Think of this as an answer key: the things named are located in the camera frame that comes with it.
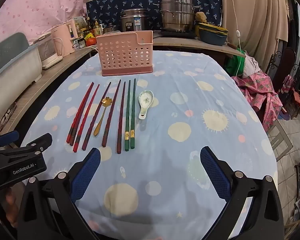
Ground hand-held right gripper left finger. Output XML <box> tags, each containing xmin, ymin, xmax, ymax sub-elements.
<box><xmin>17</xmin><ymin>147</ymin><xmax>102</xmax><ymax>240</ymax></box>

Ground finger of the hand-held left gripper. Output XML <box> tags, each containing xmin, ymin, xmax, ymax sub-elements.
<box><xmin>15</xmin><ymin>133</ymin><xmax>53</xmax><ymax>157</ymax></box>
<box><xmin>0</xmin><ymin>130</ymin><xmax>18</xmax><ymax>153</ymax></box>

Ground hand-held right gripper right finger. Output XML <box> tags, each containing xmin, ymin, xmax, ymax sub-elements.
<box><xmin>200</xmin><ymin>146</ymin><xmax>285</xmax><ymax>240</ymax></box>

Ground dark maroon chopstick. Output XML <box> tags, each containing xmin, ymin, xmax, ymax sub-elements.
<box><xmin>82</xmin><ymin>81</ymin><xmax>112</xmax><ymax>152</ymax></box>
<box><xmin>101</xmin><ymin>79</ymin><xmax>122</xmax><ymax>148</ymax></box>
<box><xmin>116</xmin><ymin>81</ymin><xmax>127</xmax><ymax>155</ymax></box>

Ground red chopstick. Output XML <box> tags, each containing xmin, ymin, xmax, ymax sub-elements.
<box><xmin>73</xmin><ymin>84</ymin><xmax>100</xmax><ymax>153</ymax></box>
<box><xmin>66</xmin><ymin>82</ymin><xmax>94</xmax><ymax>143</ymax></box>
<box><xmin>69</xmin><ymin>82</ymin><xmax>95</xmax><ymax>147</ymax></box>

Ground green chopstick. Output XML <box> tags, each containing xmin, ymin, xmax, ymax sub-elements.
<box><xmin>130</xmin><ymin>78</ymin><xmax>136</xmax><ymax>149</ymax></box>
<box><xmin>124</xmin><ymin>80</ymin><xmax>131</xmax><ymax>152</ymax></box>

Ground gold flower spoon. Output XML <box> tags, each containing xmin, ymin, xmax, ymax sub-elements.
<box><xmin>93</xmin><ymin>96</ymin><xmax>112</xmax><ymax>137</ymax></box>

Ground white ceramic soup spoon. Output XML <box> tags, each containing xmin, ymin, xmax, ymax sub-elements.
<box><xmin>138</xmin><ymin>91</ymin><xmax>155</xmax><ymax>120</ymax></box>

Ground pink perforated utensil holder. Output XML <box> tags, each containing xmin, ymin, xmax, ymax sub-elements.
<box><xmin>95</xmin><ymin>30</ymin><xmax>154</xmax><ymax>77</ymax></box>

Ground person's left hand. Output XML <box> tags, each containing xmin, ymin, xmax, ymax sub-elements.
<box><xmin>4</xmin><ymin>187</ymin><xmax>23</xmax><ymax>228</ymax></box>

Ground eyeglasses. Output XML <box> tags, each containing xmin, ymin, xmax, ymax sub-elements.
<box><xmin>0</xmin><ymin>102</ymin><xmax>17</xmax><ymax>130</ymax></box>

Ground wooden side counter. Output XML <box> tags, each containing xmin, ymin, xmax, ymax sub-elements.
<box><xmin>0</xmin><ymin>46</ymin><xmax>95</xmax><ymax>130</ymax></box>

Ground white dish box blue lid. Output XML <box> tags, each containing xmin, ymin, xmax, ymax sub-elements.
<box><xmin>0</xmin><ymin>32</ymin><xmax>43</xmax><ymax>120</ymax></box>

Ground white blender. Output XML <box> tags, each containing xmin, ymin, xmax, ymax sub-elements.
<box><xmin>36</xmin><ymin>34</ymin><xmax>63</xmax><ymax>70</ymax></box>

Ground light blue printed tablecloth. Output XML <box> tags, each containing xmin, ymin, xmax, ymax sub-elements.
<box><xmin>20</xmin><ymin>50</ymin><xmax>278</xmax><ymax>240</ymax></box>

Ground pink patterned cloth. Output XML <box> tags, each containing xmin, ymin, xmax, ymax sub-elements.
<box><xmin>232</xmin><ymin>71</ymin><xmax>283</xmax><ymax>132</ymax></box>

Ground pink electric kettle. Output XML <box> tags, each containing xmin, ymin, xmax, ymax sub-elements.
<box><xmin>51</xmin><ymin>20</ymin><xmax>77</xmax><ymax>57</ymax></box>

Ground green cloth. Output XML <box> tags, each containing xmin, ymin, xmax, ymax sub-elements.
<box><xmin>226</xmin><ymin>46</ymin><xmax>247</xmax><ymax>77</ymax></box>

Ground yellow soap pump bottle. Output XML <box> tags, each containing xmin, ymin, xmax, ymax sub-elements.
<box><xmin>93</xmin><ymin>20</ymin><xmax>102</xmax><ymax>37</ymax></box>

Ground small steel lidded pot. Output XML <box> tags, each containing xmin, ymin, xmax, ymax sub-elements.
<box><xmin>103</xmin><ymin>23</ymin><xmax>118</xmax><ymax>34</ymax></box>

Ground grey counter board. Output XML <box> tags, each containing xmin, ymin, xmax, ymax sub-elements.
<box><xmin>150</xmin><ymin>36</ymin><xmax>247</xmax><ymax>58</ymax></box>

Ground black metal chair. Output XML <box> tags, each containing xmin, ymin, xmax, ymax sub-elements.
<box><xmin>267</xmin><ymin>47</ymin><xmax>299</xmax><ymax>90</ymax></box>

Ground pink dotted cloth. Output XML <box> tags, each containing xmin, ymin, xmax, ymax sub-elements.
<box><xmin>0</xmin><ymin>0</ymin><xmax>95</xmax><ymax>48</ymax></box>

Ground black induction cooker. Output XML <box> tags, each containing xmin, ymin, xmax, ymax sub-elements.
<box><xmin>161</xmin><ymin>30</ymin><xmax>198</xmax><ymax>39</ymax></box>

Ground yellow bowl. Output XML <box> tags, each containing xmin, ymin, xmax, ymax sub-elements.
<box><xmin>197</xmin><ymin>23</ymin><xmax>229</xmax><ymax>30</ymax></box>

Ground steel rice cooker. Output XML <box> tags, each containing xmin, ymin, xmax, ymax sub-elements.
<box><xmin>119</xmin><ymin>8</ymin><xmax>148</xmax><ymax>33</ymax></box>

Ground beige curtain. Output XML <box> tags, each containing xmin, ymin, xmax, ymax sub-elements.
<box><xmin>220</xmin><ymin>0</ymin><xmax>290</xmax><ymax>73</ymax></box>

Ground hanging clothes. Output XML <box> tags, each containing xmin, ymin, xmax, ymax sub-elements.
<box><xmin>285</xmin><ymin>0</ymin><xmax>300</xmax><ymax>80</ymax></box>

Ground steel steamer pot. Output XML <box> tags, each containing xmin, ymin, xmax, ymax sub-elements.
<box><xmin>154</xmin><ymin>0</ymin><xmax>202</xmax><ymax>33</ymax></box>

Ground navy floral cloth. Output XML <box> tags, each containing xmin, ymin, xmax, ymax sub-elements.
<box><xmin>86</xmin><ymin>0</ymin><xmax>223</xmax><ymax>34</ymax></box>

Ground white cable with switch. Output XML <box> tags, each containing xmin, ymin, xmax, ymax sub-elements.
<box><xmin>225</xmin><ymin>0</ymin><xmax>243</xmax><ymax>77</ymax></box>

